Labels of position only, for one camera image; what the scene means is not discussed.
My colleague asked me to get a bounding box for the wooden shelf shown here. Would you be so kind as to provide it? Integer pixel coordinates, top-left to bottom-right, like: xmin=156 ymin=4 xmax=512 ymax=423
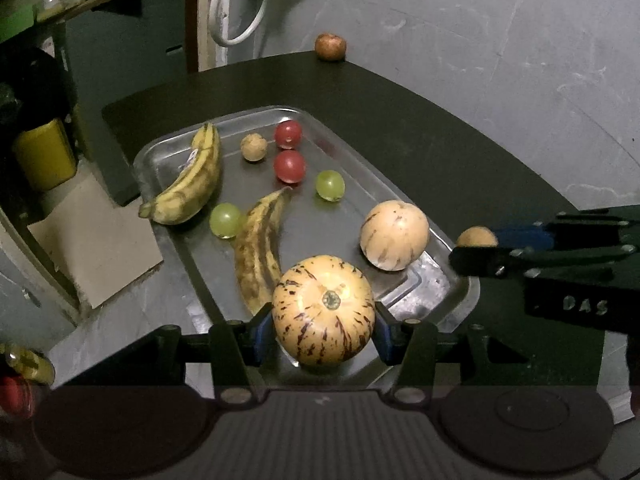
xmin=0 ymin=0 xmax=153 ymax=43

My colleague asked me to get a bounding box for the brown longan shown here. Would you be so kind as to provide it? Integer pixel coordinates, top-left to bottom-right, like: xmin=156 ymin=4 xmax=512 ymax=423
xmin=240 ymin=133 xmax=269 ymax=163
xmin=456 ymin=226 xmax=499 ymax=250

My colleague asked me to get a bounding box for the dark grey cabinet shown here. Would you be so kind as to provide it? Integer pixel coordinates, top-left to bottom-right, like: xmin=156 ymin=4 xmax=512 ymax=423
xmin=65 ymin=0 xmax=193 ymax=206

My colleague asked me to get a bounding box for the green panel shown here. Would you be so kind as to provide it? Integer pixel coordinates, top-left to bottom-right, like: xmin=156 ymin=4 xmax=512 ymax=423
xmin=0 ymin=10 xmax=41 ymax=43

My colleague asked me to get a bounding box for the yellow plastic container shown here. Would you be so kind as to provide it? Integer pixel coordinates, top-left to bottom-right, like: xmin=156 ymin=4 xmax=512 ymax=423
xmin=11 ymin=119 xmax=78 ymax=192

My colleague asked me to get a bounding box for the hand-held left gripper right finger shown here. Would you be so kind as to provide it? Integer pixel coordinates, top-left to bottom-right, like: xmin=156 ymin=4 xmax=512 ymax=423
xmin=372 ymin=302 xmax=531 ymax=406

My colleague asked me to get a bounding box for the black bag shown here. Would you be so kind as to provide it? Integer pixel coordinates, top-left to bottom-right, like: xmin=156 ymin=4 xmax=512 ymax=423
xmin=0 ymin=45 xmax=76 ymax=136

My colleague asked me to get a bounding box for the pale pepino melon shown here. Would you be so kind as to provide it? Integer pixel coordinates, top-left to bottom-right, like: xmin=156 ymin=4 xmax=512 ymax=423
xmin=360 ymin=200 xmax=430 ymax=272

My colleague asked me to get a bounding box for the white cable loop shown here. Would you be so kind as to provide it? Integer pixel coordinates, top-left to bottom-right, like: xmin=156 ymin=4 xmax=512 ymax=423
xmin=208 ymin=0 xmax=271 ymax=47

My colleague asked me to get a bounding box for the cardboard sheet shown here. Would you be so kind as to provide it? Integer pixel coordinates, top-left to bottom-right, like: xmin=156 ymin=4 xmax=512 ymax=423
xmin=27 ymin=172 xmax=165 ymax=310

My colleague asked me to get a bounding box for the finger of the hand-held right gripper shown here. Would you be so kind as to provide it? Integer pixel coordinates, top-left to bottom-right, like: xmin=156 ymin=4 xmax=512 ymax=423
xmin=448 ymin=245 xmax=638 ymax=278
xmin=495 ymin=207 xmax=640 ymax=251

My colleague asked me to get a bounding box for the dark spotted banana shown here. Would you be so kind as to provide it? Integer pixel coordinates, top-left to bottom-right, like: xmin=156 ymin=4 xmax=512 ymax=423
xmin=233 ymin=186 xmax=292 ymax=314

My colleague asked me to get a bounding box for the green grape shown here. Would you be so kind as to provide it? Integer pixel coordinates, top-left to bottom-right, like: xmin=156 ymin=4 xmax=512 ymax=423
xmin=209 ymin=202 xmax=242 ymax=238
xmin=315 ymin=170 xmax=345 ymax=203

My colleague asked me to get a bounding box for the red cherry tomato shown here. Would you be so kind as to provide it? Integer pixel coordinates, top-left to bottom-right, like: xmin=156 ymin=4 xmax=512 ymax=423
xmin=274 ymin=119 xmax=303 ymax=150
xmin=273 ymin=150 xmax=307 ymax=184

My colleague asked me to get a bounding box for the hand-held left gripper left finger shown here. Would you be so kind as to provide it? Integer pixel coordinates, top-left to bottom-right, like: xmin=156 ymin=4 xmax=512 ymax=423
xmin=150 ymin=305 xmax=276 ymax=406

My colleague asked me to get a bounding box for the metal tray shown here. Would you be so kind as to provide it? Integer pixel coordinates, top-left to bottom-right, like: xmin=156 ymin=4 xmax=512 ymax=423
xmin=132 ymin=105 xmax=481 ymax=391

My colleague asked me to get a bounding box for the yellow banana with sticker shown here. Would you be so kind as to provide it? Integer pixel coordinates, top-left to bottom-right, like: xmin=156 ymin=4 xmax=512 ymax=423
xmin=138 ymin=122 xmax=222 ymax=225

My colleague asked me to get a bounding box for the heavily striped pepino melon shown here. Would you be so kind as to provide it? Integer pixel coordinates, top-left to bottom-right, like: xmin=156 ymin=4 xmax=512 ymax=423
xmin=271 ymin=255 xmax=376 ymax=367

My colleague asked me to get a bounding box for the brownish red apple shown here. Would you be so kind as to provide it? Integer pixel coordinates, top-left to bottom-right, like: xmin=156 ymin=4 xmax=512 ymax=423
xmin=314 ymin=33 xmax=348 ymax=63

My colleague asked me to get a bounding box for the brown wooden post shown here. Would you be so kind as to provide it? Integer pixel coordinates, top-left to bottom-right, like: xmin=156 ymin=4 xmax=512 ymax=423
xmin=186 ymin=0 xmax=201 ymax=75

